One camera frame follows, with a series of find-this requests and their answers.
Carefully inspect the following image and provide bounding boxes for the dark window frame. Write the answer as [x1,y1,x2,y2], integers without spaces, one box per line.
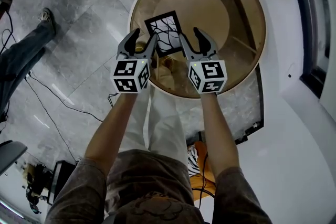
[285,0,336,100]

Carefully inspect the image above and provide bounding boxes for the black cable on bag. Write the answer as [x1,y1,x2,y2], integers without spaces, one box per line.
[197,151,217,209]

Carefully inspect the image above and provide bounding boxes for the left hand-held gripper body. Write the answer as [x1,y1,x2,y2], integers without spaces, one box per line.
[112,50,152,94]

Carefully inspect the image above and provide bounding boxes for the tangled black cables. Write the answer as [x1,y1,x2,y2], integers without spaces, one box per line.
[0,0,18,56]

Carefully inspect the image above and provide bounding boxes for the black floor frame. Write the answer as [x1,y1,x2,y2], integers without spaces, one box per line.
[233,63,265,145]

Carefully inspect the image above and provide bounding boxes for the person's tan shoe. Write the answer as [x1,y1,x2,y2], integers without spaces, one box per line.
[134,42,148,55]
[162,57,176,69]

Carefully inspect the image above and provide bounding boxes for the orange bag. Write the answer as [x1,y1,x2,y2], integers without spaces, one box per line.
[187,140,217,193]

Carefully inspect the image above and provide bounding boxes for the pile of dark equipment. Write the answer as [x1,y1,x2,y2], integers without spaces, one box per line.
[24,162,54,215]

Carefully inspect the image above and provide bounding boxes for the person's white trousers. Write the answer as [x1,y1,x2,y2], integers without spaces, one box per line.
[117,66,190,166]

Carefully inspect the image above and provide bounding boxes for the person's right forearm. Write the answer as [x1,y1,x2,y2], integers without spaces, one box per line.
[199,91,239,182]

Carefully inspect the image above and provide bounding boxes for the round glass table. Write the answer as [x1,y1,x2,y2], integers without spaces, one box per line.
[128,0,267,100]

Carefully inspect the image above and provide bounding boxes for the black flat box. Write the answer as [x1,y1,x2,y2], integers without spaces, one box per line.
[46,160,77,206]

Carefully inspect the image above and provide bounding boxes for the black picture frame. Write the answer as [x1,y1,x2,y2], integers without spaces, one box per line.
[144,9,184,59]

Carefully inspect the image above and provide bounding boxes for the black white striped cloth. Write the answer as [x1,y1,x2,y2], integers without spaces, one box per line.
[186,144,201,178]

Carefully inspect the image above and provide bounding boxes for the person's brown printed shirt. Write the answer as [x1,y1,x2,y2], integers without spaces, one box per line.
[44,148,274,224]

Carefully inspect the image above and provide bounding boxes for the person's left forearm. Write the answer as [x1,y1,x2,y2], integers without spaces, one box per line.
[83,91,144,178]

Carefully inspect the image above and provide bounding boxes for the long black floor cable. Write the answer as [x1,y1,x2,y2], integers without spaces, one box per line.
[25,70,104,123]
[24,76,81,165]

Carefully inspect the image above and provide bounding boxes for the grey chair seat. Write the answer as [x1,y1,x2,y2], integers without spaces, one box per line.
[0,140,28,177]

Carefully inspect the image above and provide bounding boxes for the short black looped cable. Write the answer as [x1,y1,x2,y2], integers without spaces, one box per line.
[107,91,120,109]

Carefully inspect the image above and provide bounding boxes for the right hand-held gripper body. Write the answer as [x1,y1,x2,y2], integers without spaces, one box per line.
[185,50,228,95]

